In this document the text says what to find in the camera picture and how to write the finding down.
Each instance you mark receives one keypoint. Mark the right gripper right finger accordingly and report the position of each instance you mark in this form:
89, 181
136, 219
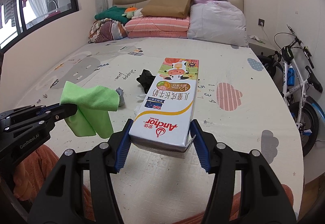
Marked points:
219, 159

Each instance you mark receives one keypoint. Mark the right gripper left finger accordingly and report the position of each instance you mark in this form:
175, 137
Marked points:
105, 159

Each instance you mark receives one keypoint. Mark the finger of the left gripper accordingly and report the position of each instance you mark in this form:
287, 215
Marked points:
59, 111
29, 111

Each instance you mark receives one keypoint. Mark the green microfiber cloth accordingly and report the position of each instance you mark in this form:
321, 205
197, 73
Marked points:
93, 105

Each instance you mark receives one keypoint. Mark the white Anchor milk carton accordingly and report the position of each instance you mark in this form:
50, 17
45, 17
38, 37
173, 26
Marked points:
163, 121

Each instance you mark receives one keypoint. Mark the grey checked fabric scrap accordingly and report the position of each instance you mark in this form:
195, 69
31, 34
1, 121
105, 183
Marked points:
121, 97

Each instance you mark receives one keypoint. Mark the orange fleece blanket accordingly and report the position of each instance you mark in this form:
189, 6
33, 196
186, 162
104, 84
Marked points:
30, 174

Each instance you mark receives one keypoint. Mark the white tissue scrap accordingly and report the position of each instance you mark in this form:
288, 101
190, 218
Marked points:
140, 99

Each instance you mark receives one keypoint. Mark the black fabric scrap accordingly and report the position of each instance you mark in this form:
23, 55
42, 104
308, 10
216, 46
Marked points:
145, 80

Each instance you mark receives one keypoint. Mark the patterned folded blanket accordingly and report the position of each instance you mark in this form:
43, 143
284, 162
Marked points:
106, 30

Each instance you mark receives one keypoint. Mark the green folded blanket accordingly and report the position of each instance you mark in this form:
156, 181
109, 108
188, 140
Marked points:
115, 13

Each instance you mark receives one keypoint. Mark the white bedside table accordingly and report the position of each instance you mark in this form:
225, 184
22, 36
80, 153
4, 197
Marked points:
262, 47

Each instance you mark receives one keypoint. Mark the white blue bicycle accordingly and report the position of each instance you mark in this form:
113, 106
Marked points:
305, 111

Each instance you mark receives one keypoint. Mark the orange green plush toy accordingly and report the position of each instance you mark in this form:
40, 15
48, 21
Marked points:
133, 13

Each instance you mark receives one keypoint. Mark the pink striped folded quilt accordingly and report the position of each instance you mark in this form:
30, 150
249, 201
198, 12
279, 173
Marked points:
161, 27

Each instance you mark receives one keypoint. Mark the brown paper bag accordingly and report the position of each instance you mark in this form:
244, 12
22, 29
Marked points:
167, 8

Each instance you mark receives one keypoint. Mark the wall power socket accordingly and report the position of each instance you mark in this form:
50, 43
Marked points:
261, 22

